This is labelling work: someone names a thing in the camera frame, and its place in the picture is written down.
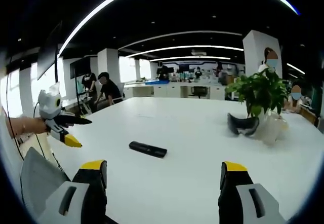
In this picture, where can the black office chair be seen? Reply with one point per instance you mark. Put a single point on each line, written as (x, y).
(199, 91)

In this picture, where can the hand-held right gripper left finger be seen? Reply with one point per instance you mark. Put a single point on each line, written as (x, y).
(83, 196)

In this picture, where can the white cabinet row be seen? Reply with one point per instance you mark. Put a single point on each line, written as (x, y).
(177, 90)

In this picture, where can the black remote control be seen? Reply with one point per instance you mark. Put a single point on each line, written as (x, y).
(148, 149)

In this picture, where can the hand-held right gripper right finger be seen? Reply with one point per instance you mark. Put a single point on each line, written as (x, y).
(240, 198)

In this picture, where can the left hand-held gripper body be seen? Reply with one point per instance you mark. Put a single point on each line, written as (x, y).
(49, 105)

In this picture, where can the green potted plant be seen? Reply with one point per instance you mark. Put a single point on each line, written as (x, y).
(260, 94)

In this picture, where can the black headset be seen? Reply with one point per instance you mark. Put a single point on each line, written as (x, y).
(242, 127)

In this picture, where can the grey chair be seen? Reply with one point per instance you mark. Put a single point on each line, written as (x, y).
(38, 181)

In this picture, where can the clear plastic bag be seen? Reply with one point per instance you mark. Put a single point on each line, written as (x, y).
(273, 130)

